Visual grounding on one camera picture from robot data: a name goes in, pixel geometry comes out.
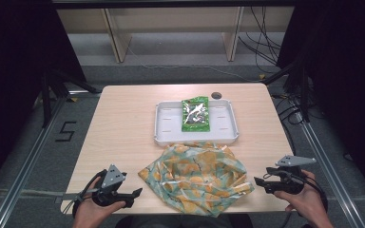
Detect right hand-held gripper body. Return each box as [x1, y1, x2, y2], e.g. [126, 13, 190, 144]
[265, 154, 317, 196]

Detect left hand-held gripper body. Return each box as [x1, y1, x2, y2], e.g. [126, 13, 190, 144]
[90, 163, 131, 209]

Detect yellow green patterned cloth bag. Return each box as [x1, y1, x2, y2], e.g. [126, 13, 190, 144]
[138, 141, 256, 219]

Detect white plastic tray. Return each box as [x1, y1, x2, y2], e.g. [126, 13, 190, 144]
[153, 99, 240, 147]

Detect green snack packet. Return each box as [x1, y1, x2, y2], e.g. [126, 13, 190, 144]
[181, 95, 211, 133]

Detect person's right hand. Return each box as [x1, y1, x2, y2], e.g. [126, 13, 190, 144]
[273, 169, 327, 228]

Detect person's left hand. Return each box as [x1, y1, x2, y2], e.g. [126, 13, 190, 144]
[71, 176, 126, 228]

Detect black metal stand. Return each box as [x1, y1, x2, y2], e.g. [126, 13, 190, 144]
[40, 66, 102, 128]
[261, 58, 312, 124]

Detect dark curtain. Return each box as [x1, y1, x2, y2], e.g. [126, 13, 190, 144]
[275, 0, 365, 210]
[0, 0, 88, 203]

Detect light wooden shelf unit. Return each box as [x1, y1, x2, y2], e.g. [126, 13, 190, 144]
[56, 6, 296, 64]

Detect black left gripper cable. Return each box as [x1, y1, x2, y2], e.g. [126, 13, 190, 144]
[71, 169, 108, 218]

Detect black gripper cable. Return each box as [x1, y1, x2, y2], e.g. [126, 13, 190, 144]
[299, 174, 330, 214]
[71, 169, 108, 218]

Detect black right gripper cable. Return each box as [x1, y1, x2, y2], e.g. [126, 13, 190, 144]
[299, 174, 330, 214]

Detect aluminium floor rail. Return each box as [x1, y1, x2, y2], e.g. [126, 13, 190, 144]
[297, 112, 365, 228]
[0, 94, 69, 228]

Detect black floor cables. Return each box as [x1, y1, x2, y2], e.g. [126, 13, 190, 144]
[270, 91, 307, 127]

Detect hanging black cable bundle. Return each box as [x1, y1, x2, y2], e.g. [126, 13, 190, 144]
[238, 6, 282, 74]

